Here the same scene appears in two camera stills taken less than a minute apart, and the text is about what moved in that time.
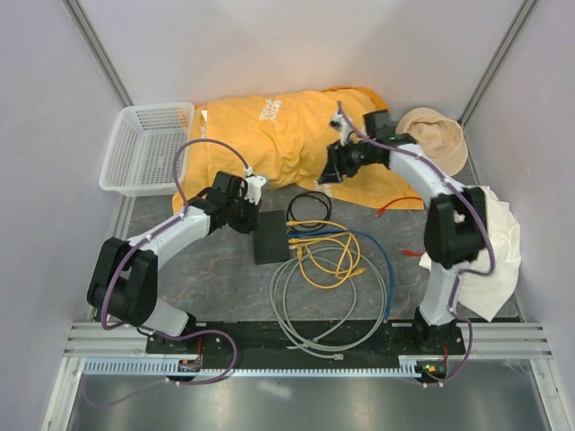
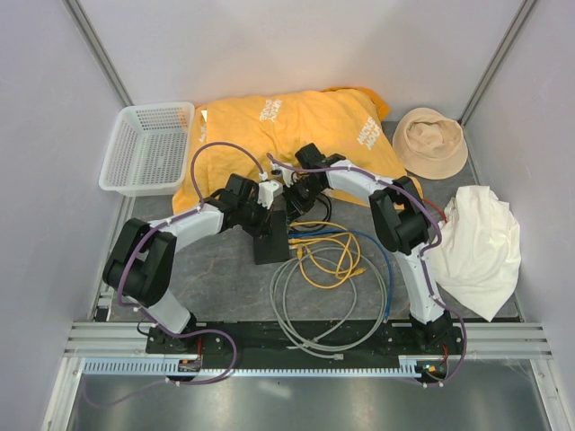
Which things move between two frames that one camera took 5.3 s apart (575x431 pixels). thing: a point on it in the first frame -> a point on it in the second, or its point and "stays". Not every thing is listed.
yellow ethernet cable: [354, 270] stays
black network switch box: [270, 238] stays
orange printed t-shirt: [286, 138] stays
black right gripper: [337, 164] -> [294, 206]
